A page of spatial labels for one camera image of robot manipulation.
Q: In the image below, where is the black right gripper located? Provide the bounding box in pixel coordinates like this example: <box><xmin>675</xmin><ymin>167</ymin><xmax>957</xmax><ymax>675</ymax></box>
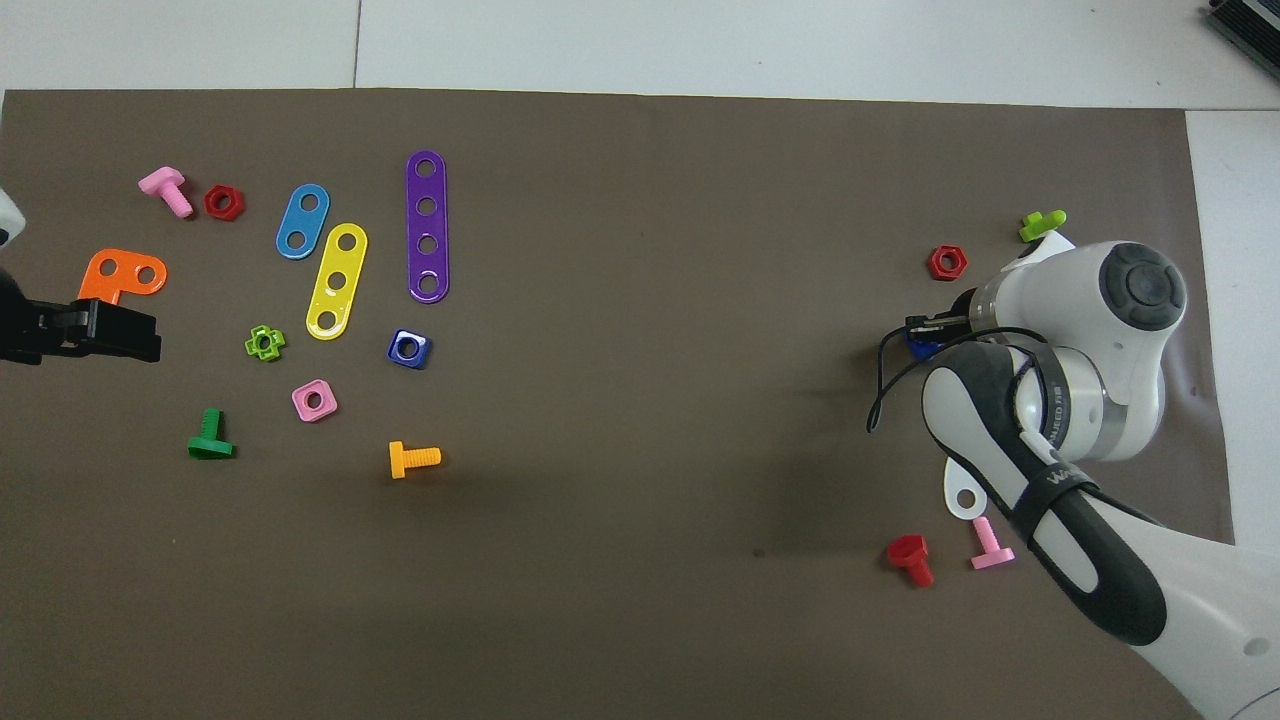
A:
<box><xmin>905</xmin><ymin>286</ymin><xmax>987</xmax><ymax>337</ymax></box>

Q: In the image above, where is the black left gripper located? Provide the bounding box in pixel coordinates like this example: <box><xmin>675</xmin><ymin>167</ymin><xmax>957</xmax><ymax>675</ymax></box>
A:
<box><xmin>0</xmin><ymin>272</ymin><xmax>163</xmax><ymax>365</ymax></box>

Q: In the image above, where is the blue square nut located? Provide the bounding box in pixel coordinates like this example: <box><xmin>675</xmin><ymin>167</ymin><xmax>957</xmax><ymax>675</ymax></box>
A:
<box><xmin>386</xmin><ymin>328</ymin><xmax>433</xmax><ymax>370</ymax></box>

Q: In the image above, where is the orange angled plate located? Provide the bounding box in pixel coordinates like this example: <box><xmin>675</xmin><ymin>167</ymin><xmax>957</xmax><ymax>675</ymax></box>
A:
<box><xmin>79</xmin><ymin>248</ymin><xmax>169</xmax><ymax>303</ymax></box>

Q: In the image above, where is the dark green plastic bolt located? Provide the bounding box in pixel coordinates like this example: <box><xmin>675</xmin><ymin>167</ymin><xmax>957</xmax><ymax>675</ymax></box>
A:
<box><xmin>187</xmin><ymin>408</ymin><xmax>235</xmax><ymax>461</ymax></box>

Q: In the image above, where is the pink plastic bolt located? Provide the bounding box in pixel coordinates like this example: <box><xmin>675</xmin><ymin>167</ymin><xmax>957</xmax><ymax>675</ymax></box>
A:
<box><xmin>138</xmin><ymin>166</ymin><xmax>195</xmax><ymax>220</ymax></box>
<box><xmin>969</xmin><ymin>516</ymin><xmax>1017</xmax><ymax>572</ymax></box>

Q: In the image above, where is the white curved five-hole plate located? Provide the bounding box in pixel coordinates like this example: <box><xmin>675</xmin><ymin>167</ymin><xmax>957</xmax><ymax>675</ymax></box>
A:
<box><xmin>943</xmin><ymin>458</ymin><xmax>989</xmax><ymax>522</ymax></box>

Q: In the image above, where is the pink square nut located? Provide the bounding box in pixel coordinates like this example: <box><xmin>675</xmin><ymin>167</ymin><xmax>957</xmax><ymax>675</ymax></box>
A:
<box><xmin>291</xmin><ymin>379</ymin><xmax>339</xmax><ymax>423</ymax></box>

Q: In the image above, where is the blue two-hole strip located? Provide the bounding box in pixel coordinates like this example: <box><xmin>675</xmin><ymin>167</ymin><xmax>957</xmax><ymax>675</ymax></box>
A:
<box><xmin>275</xmin><ymin>183</ymin><xmax>331</xmax><ymax>261</ymax></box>

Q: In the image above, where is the red plastic bolt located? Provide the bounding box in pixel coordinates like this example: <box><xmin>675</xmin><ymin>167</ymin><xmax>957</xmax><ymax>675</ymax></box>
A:
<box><xmin>886</xmin><ymin>534</ymin><xmax>936</xmax><ymax>589</ymax></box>

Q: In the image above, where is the yellow three-hole strip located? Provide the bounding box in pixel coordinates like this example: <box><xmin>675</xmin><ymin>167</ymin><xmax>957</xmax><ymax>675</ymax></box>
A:
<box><xmin>305</xmin><ymin>222</ymin><xmax>369</xmax><ymax>342</ymax></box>

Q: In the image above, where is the orange plastic bolt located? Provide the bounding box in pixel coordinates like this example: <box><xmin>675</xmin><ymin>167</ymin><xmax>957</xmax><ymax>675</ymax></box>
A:
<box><xmin>389</xmin><ymin>441</ymin><xmax>442</xmax><ymax>480</ymax></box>

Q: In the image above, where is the purple four-hole strip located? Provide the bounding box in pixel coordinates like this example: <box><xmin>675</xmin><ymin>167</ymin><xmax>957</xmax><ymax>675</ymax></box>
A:
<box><xmin>405</xmin><ymin>150</ymin><xmax>451</xmax><ymax>304</ymax></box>

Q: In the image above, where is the brown table mat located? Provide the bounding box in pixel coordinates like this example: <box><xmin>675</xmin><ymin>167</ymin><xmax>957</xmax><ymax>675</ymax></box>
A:
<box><xmin>0</xmin><ymin>88</ymin><xmax>1259</xmax><ymax>720</ymax></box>

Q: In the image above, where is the dark finned metal device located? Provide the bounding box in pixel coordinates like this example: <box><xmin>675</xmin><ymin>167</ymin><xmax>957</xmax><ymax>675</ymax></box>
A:
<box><xmin>1203</xmin><ymin>0</ymin><xmax>1280</xmax><ymax>55</ymax></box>

